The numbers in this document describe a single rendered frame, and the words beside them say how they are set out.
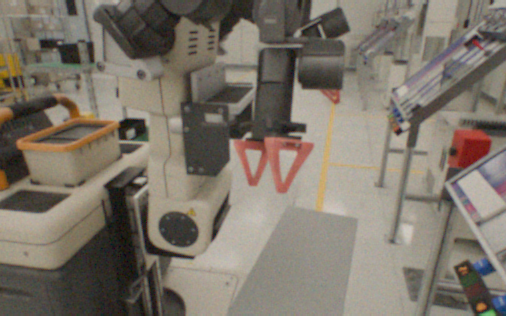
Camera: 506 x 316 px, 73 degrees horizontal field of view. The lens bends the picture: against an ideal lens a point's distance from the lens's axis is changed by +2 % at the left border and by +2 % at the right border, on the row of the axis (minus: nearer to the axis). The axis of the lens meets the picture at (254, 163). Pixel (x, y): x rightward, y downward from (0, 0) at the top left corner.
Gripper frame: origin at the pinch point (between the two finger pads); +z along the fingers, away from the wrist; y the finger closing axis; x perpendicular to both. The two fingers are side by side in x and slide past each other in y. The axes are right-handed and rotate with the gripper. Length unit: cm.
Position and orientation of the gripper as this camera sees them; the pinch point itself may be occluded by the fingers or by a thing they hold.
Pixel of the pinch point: (266, 183)
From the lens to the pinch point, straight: 50.7
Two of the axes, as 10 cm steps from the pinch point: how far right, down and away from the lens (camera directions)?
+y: -4.1, -0.4, 9.1
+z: -0.9, 10.0, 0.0
